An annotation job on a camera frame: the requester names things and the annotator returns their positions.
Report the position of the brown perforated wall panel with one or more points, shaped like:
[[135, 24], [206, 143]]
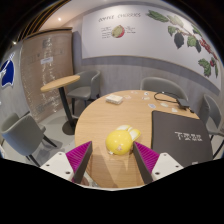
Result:
[[33, 90]]

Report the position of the white label sheet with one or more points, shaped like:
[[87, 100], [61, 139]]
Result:
[[46, 60]]

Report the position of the flat black device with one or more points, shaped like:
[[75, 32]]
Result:
[[183, 102]]

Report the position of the blue wall sign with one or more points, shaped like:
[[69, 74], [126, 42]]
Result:
[[7, 73]]

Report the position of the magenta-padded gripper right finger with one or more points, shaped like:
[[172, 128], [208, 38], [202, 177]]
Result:
[[148, 158]]

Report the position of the small white packet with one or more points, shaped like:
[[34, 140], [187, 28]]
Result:
[[127, 97], [145, 98], [152, 106], [174, 109], [164, 104]]

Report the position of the round wooden side table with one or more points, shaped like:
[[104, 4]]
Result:
[[60, 82]]

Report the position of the black mouse pad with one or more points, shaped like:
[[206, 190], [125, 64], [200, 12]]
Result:
[[180, 150]]

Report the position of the yellow computer mouse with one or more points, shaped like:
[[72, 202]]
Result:
[[118, 141]]

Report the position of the grey upholstered chair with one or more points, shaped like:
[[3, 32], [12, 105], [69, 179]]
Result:
[[161, 85], [211, 111], [87, 83], [21, 135]]

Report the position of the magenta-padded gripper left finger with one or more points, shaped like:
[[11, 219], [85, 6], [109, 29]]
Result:
[[78, 156]]

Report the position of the small white box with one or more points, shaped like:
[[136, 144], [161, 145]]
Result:
[[114, 99]]

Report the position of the small black plug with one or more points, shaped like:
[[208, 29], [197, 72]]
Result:
[[191, 110]]

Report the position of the white coffee plant mural board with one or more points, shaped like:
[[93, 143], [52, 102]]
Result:
[[146, 36]]

